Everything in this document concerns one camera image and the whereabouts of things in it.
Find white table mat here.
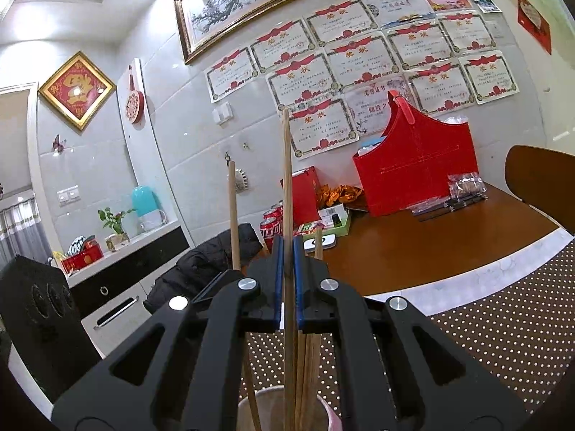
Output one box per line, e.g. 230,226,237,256
362,227,575,312

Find red tin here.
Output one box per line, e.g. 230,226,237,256
60,235,105,274

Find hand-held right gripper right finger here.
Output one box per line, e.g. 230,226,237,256
293,236,526,431

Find bunch of wooden chopsticks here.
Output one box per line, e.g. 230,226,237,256
296,226,324,431

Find pink cup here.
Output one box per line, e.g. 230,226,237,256
236,390,343,431

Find brown wooden chair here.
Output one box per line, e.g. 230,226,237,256
504,144,575,236

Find hanging brush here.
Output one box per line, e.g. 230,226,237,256
225,153,250,194

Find black slim packet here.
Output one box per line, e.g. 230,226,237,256
415,195,488,222

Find black jacket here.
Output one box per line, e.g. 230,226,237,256
144,222,263,315

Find framed plum blossom painting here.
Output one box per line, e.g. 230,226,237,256
174,0,358,64

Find round red fan ornament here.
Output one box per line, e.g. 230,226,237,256
125,65,145,125

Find red gift basket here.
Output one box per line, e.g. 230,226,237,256
351,91,479,217

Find small white device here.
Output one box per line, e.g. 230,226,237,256
303,232,337,252

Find grey curtain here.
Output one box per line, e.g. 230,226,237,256
0,202,43,274

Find clear plastic packet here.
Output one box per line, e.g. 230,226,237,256
411,173,486,214

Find green cardboard tray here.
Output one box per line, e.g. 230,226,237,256
294,209,352,238

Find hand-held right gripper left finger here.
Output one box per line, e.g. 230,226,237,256
51,236,286,431

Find red diamond door decoration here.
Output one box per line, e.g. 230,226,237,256
516,0,552,55

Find orange foil snack packets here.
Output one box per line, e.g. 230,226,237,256
317,184,364,209

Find single wooden chopstick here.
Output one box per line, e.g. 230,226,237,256
227,161,262,431
281,108,298,431

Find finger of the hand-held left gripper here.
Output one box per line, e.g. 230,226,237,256
191,270,246,306

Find white leaning board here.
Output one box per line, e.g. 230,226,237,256
118,57,174,234

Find potted green plant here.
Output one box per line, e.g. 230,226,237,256
98,207,135,250

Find gold framed red picture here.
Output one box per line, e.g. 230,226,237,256
38,51,118,132

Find teal humidifier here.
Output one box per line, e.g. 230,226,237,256
131,185,167,234

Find red box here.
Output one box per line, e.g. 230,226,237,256
281,166,322,234

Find white sideboard cabinet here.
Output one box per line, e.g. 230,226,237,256
67,224,189,355

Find group of award certificates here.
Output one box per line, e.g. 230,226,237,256
206,0,522,159

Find brown dotted table mat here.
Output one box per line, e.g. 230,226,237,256
245,245,575,431

